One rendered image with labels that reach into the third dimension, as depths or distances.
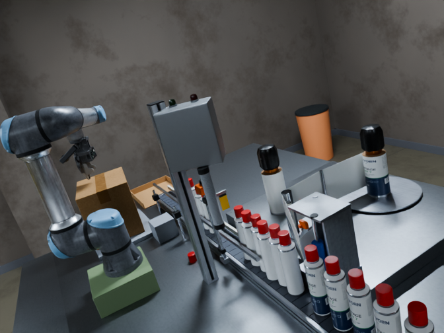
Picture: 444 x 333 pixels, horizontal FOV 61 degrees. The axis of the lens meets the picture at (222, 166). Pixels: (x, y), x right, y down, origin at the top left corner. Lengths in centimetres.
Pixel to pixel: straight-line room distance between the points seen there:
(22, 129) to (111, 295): 63
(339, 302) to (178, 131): 64
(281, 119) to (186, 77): 133
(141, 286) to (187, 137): 61
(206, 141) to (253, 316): 55
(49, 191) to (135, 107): 275
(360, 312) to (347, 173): 75
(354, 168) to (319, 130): 273
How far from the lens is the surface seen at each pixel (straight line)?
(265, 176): 155
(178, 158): 116
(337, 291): 100
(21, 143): 140
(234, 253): 145
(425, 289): 128
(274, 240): 115
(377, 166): 157
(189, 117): 111
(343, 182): 159
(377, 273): 125
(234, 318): 126
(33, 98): 401
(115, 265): 148
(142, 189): 250
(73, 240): 147
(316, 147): 438
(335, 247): 108
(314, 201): 110
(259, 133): 466
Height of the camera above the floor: 165
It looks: 19 degrees down
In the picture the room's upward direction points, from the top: 15 degrees counter-clockwise
